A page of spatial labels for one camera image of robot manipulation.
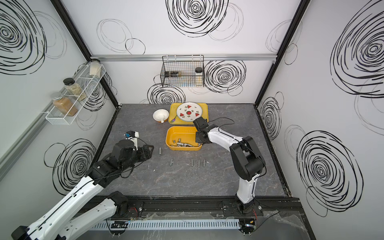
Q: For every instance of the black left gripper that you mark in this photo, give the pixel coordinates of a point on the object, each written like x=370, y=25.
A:
x=145, y=153

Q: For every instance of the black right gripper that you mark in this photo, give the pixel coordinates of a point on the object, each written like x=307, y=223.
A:
x=197, y=137

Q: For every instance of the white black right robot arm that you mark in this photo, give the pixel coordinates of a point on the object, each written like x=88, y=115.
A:
x=247, y=159

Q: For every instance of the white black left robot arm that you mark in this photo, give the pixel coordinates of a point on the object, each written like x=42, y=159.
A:
x=62, y=223

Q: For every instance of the yellow plastic storage box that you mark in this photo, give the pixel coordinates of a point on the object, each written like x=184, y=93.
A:
x=183, y=134

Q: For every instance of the chrome socket big central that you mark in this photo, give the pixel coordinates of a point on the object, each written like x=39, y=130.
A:
x=179, y=144

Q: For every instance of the watermelon pattern ceramic plate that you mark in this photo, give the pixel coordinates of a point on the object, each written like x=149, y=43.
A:
x=190, y=111

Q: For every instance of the yellow plastic tray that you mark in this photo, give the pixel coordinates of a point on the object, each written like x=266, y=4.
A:
x=173, y=114

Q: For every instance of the orange white bowl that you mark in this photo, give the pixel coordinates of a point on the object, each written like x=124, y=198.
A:
x=161, y=115

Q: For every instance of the dark item in basket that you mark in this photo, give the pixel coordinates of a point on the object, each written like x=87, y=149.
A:
x=172, y=74

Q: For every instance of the spice jar brown powder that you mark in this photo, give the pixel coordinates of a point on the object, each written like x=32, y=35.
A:
x=63, y=104

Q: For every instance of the spice jar black lid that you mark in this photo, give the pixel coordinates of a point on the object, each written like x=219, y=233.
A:
x=74, y=89

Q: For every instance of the spice jar white contents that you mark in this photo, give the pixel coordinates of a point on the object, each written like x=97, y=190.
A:
x=95, y=68

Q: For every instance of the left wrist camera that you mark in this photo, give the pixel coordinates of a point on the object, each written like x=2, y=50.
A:
x=132, y=136

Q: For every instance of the black wire wall basket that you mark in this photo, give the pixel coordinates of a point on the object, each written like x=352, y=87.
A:
x=185, y=64

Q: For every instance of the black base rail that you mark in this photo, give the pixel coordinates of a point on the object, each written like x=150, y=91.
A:
x=227, y=206

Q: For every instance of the white slotted cable duct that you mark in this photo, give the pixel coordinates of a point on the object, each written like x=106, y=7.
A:
x=210, y=224

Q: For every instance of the clear acrylic wall shelf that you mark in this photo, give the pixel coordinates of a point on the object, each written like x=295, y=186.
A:
x=92, y=87

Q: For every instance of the black corner frame post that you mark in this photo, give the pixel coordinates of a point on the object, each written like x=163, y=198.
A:
x=303, y=5

